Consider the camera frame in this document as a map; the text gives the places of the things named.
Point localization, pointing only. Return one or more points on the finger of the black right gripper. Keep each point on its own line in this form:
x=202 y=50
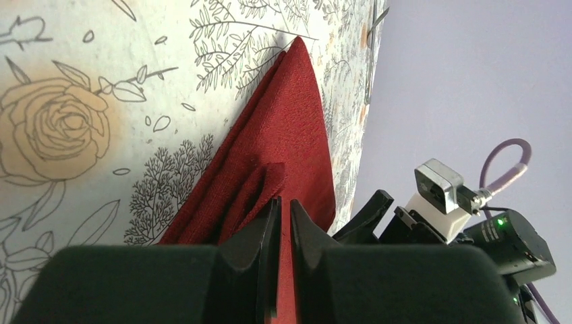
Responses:
x=360 y=229

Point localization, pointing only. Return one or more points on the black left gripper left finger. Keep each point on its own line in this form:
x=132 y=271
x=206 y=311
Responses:
x=235 y=282

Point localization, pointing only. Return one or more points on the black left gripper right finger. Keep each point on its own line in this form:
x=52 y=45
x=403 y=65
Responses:
x=337 y=283

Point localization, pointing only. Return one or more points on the red cloth napkin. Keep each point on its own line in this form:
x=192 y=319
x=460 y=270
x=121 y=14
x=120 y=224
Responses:
x=278 y=147

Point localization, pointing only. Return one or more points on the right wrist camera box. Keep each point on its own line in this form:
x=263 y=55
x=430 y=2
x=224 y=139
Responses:
x=444 y=188

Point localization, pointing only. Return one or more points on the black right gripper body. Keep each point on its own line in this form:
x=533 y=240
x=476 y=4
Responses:
x=419 y=222

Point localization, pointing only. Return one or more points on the floral patterned tablecloth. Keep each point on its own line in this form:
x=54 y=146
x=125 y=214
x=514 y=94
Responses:
x=112 y=110

